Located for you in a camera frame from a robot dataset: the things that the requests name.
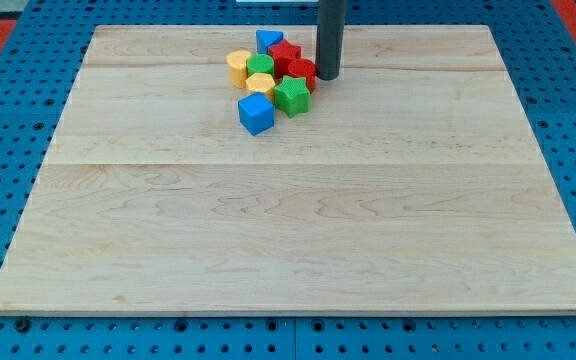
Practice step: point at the green star block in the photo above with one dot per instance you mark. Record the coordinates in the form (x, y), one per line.
(292, 96)

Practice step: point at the red star block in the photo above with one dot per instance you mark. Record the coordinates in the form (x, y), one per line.
(283, 53)

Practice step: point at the blue cube block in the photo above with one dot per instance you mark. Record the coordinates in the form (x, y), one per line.
(256, 113)

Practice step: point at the yellow hexagon block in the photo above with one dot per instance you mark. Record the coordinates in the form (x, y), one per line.
(261, 83)

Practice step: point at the red cylinder block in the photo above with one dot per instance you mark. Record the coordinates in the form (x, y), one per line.
(303, 68)

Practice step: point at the green cylinder block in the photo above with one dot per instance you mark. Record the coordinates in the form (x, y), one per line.
(260, 63)

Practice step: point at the light wooden board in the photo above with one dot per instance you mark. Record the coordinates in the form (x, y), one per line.
(413, 187)

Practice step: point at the yellow rounded block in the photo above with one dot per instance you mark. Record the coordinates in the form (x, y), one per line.
(237, 67)

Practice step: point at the blue triangle block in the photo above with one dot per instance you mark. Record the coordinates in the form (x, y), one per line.
(266, 38)

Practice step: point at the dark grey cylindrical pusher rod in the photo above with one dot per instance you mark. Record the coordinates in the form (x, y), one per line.
(330, 30)

